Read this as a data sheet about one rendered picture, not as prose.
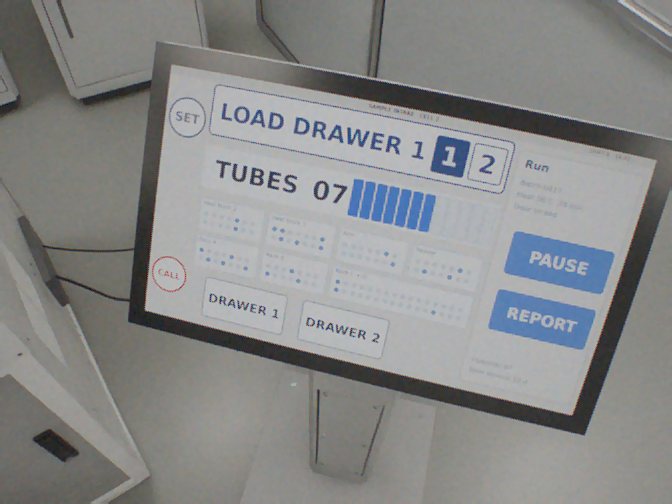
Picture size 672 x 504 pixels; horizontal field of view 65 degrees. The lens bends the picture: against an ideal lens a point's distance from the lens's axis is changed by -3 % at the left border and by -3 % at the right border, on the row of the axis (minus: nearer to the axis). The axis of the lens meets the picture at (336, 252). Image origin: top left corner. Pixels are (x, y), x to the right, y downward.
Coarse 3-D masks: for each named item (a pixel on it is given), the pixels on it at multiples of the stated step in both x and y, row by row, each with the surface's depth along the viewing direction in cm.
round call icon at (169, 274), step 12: (156, 252) 59; (156, 264) 59; (168, 264) 59; (180, 264) 59; (156, 276) 60; (168, 276) 59; (180, 276) 59; (156, 288) 60; (168, 288) 60; (180, 288) 59
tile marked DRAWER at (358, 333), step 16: (304, 304) 57; (320, 304) 57; (304, 320) 58; (320, 320) 58; (336, 320) 57; (352, 320) 57; (368, 320) 57; (384, 320) 56; (304, 336) 58; (320, 336) 58; (336, 336) 58; (352, 336) 57; (368, 336) 57; (384, 336) 57; (352, 352) 58; (368, 352) 57
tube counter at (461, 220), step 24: (312, 192) 55; (336, 192) 54; (360, 192) 54; (384, 192) 53; (408, 192) 53; (432, 192) 53; (360, 216) 54; (384, 216) 54; (408, 216) 54; (432, 216) 53; (456, 216) 53; (480, 216) 52; (456, 240) 53; (480, 240) 53
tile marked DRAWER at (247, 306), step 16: (208, 288) 59; (224, 288) 59; (240, 288) 58; (256, 288) 58; (208, 304) 59; (224, 304) 59; (240, 304) 59; (256, 304) 58; (272, 304) 58; (224, 320) 59; (240, 320) 59; (256, 320) 59; (272, 320) 58
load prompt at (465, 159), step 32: (224, 96) 54; (256, 96) 53; (288, 96) 53; (224, 128) 55; (256, 128) 54; (288, 128) 54; (320, 128) 53; (352, 128) 53; (384, 128) 52; (416, 128) 52; (448, 128) 51; (352, 160) 53; (384, 160) 53; (416, 160) 52; (448, 160) 52; (480, 160) 51; (512, 160) 51
